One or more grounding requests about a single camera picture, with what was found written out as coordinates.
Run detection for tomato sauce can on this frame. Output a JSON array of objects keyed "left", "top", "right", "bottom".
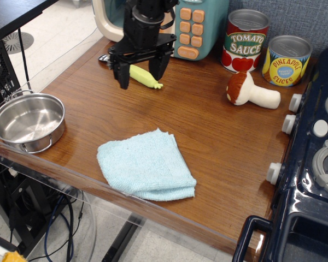
[{"left": 221, "top": 9, "right": 270, "bottom": 72}]

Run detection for plush mushroom toy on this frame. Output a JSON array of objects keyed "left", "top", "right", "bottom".
[{"left": 226, "top": 71, "right": 281, "bottom": 109}]

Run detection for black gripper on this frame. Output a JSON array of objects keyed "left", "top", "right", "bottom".
[{"left": 108, "top": 12, "right": 177, "bottom": 90}]

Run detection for light blue folded towel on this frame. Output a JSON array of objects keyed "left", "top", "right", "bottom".
[{"left": 97, "top": 129, "right": 197, "bottom": 201}]

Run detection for toy microwave teal and cream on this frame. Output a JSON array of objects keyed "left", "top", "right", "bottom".
[{"left": 92, "top": 0, "right": 229, "bottom": 61}]

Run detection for round floor vent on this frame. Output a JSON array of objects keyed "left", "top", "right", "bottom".
[{"left": 3, "top": 32, "right": 34, "bottom": 55}]

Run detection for blue cable under table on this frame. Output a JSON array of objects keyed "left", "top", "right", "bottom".
[{"left": 44, "top": 195, "right": 74, "bottom": 262}]

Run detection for pineapple slices can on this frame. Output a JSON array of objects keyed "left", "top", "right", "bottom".
[{"left": 262, "top": 35, "right": 313, "bottom": 87}]

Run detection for stainless steel pot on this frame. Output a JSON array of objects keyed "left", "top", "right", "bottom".
[{"left": 0, "top": 90, "right": 66, "bottom": 154}]

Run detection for black cable under table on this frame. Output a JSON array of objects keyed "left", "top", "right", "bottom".
[{"left": 28, "top": 190, "right": 85, "bottom": 262}]

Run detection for dark blue toy stove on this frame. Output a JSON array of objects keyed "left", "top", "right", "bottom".
[{"left": 233, "top": 48, "right": 328, "bottom": 261}]

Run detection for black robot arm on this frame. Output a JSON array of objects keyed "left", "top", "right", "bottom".
[{"left": 108, "top": 1, "right": 178, "bottom": 90}]

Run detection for yellow object at floor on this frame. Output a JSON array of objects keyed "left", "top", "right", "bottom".
[{"left": 2, "top": 251, "right": 27, "bottom": 262}]

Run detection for black side desk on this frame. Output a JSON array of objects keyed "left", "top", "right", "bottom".
[{"left": 0, "top": 0, "right": 60, "bottom": 46}]

